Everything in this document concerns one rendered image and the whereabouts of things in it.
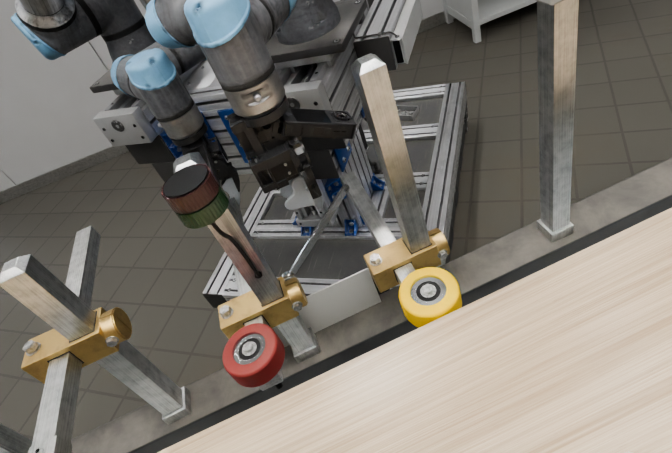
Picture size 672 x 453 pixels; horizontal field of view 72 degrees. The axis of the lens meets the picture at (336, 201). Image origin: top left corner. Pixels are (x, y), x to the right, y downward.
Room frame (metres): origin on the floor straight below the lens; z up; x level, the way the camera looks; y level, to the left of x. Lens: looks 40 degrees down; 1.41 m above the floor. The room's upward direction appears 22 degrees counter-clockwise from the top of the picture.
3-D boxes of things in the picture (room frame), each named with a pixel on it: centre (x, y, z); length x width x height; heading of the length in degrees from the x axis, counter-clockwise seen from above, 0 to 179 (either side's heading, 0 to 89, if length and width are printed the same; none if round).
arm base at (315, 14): (1.06, -0.09, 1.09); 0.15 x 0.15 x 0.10
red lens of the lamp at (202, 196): (0.46, 0.15, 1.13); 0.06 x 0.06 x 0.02
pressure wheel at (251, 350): (0.39, 0.18, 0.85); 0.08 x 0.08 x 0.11
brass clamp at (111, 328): (0.49, 0.42, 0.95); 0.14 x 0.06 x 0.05; 93
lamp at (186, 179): (0.46, 0.15, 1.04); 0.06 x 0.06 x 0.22; 3
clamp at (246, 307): (0.50, 0.17, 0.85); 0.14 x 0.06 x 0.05; 93
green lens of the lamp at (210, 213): (0.46, 0.15, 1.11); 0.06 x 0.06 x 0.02
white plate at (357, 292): (0.53, 0.12, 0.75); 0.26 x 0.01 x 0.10; 93
